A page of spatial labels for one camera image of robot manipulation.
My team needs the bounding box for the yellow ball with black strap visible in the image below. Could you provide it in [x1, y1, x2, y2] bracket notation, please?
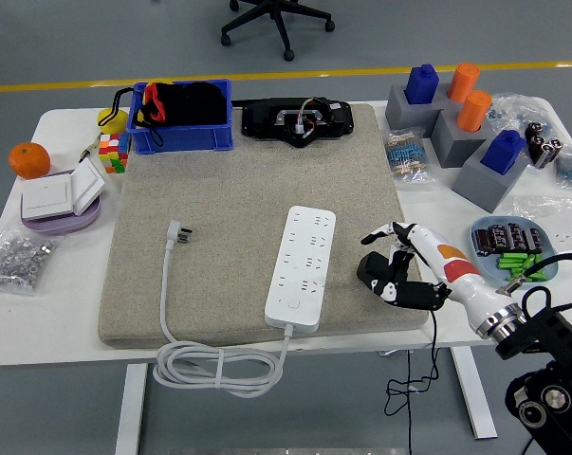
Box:
[97, 87, 135, 136]

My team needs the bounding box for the bag of blue resistors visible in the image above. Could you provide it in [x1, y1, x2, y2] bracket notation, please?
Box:
[383, 128, 434, 186]

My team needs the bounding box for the black pouch with red trim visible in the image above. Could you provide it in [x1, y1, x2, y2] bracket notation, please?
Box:
[138, 81, 230, 146]

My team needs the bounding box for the blue square peg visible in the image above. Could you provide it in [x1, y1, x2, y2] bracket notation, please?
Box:
[479, 129, 527, 176]
[405, 64, 441, 105]

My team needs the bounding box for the clear crumpled plastic bag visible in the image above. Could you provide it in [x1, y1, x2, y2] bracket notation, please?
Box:
[487, 92, 560, 138]

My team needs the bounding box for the black office chair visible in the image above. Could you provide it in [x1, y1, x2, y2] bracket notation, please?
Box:
[220, 0, 337, 62]

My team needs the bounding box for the pile of green pegs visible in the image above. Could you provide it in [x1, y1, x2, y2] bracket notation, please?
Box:
[495, 252, 550, 284]

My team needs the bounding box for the dark capacitor pack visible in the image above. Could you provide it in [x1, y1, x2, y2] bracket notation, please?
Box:
[524, 227, 546, 255]
[506, 222, 528, 252]
[488, 225, 510, 255]
[472, 227, 493, 257]

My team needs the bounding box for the light blue plate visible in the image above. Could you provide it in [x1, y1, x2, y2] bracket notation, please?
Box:
[470, 215, 561, 289]

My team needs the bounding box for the thin black hanging cable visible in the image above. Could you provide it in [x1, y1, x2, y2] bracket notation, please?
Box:
[405, 350, 414, 455]

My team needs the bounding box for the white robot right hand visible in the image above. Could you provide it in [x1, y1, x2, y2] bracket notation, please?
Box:
[360, 221, 509, 332]

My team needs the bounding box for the colourful puzzle cube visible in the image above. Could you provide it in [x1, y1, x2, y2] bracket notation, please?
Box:
[98, 132, 133, 175]

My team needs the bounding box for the orange fruit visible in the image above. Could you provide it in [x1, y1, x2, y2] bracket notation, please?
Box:
[8, 141, 52, 180]

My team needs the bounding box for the orange cylinder peg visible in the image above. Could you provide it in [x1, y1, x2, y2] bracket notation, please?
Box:
[455, 89, 494, 134]
[446, 63, 481, 103]

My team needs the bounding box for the bag of metal nuts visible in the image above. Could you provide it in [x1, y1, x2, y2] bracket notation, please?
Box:
[0, 229, 62, 296]

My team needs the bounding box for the white power strip with cord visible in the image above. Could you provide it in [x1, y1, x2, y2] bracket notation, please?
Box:
[151, 205, 338, 399]

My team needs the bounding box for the white wall switch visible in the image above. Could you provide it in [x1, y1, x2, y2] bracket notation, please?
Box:
[20, 157, 107, 222]

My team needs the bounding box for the purple round dish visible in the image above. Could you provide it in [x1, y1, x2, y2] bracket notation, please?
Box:
[19, 168, 102, 237]

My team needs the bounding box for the black electronic device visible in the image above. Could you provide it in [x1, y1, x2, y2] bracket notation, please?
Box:
[231, 96, 356, 149]

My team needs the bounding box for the black plug with cord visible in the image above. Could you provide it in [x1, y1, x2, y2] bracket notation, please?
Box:
[356, 250, 442, 418]

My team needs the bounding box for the white socket panel in bag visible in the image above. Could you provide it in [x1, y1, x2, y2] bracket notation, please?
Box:
[511, 193, 572, 260]

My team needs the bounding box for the wide grey holder block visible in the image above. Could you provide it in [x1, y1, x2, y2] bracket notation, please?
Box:
[385, 83, 455, 139]

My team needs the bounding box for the grey-brown mat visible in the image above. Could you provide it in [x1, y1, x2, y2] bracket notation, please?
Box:
[98, 102, 432, 351]

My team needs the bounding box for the blue plastic bin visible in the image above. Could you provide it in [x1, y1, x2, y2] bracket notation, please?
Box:
[125, 78, 234, 155]

